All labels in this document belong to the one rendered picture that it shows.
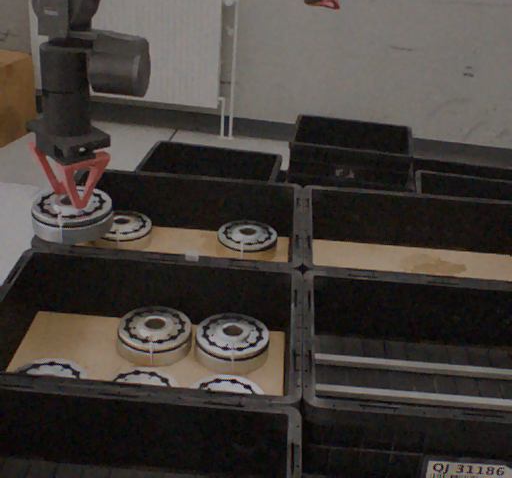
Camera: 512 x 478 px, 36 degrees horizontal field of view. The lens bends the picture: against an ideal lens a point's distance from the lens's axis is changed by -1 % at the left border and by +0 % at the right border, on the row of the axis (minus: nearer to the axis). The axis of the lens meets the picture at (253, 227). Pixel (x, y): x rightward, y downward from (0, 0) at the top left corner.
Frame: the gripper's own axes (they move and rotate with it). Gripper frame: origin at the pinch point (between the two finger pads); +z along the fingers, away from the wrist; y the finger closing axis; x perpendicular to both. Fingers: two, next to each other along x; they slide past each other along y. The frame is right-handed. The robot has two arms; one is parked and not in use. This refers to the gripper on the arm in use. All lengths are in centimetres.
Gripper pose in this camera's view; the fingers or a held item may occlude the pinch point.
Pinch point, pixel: (70, 195)
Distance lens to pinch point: 103.3
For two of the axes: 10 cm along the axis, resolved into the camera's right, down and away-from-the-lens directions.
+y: -6.6, -3.9, 6.4
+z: -0.6, 8.8, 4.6
